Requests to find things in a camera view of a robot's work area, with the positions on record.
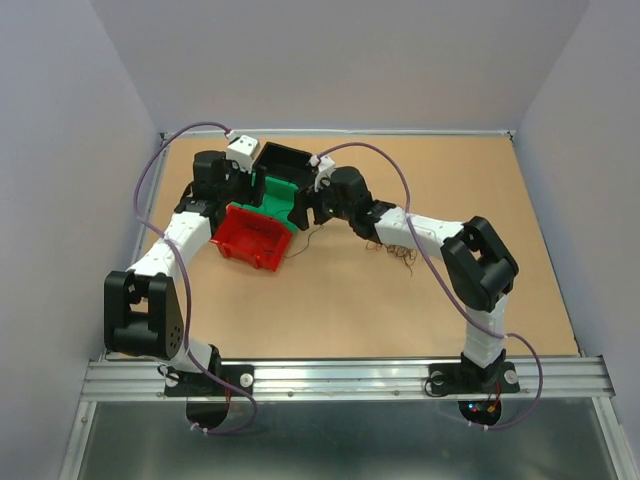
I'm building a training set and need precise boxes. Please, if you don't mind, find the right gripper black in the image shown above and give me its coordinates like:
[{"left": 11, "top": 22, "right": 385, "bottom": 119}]
[{"left": 285, "top": 172, "right": 353, "bottom": 232}]

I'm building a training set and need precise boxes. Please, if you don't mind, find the single thin dark cable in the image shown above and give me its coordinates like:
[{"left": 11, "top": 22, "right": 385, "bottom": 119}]
[{"left": 284, "top": 224, "right": 325, "bottom": 260}]

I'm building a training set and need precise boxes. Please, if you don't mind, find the cable bundle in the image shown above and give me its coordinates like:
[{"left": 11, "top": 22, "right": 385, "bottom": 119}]
[{"left": 364, "top": 239, "right": 421, "bottom": 277}]

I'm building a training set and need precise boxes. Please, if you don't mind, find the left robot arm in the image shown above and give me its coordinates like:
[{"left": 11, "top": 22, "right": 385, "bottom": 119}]
[{"left": 104, "top": 150, "right": 266, "bottom": 396}]

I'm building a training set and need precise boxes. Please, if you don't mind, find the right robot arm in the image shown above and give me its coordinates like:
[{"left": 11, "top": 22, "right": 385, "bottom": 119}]
[{"left": 288, "top": 167, "right": 520, "bottom": 397}]

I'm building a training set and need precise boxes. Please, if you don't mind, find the black plastic bin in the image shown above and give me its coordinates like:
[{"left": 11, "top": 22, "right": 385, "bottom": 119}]
[{"left": 255, "top": 142, "right": 316, "bottom": 188}]

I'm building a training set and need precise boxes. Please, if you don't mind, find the green plastic bin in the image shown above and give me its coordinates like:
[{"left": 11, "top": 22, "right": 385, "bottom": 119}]
[{"left": 236, "top": 176, "right": 298, "bottom": 233}]

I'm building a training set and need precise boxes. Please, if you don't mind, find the red plastic bin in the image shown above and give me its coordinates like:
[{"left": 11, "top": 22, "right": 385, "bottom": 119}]
[{"left": 211, "top": 205, "right": 293, "bottom": 272}]

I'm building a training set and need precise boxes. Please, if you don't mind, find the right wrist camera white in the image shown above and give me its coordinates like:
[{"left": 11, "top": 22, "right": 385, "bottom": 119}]
[{"left": 309, "top": 155, "right": 335, "bottom": 191}]

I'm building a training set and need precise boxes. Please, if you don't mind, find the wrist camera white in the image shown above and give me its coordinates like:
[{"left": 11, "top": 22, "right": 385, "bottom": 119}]
[
  {"left": 226, "top": 132, "right": 261, "bottom": 172},
  {"left": 309, "top": 155, "right": 335, "bottom": 191}
]

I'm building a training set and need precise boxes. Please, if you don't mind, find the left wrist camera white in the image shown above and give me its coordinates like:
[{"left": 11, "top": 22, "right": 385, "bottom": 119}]
[{"left": 226, "top": 132, "right": 261, "bottom": 172}]

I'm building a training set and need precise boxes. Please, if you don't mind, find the aluminium mounting rail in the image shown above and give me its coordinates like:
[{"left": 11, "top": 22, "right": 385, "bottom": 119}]
[{"left": 80, "top": 357, "right": 615, "bottom": 402}]

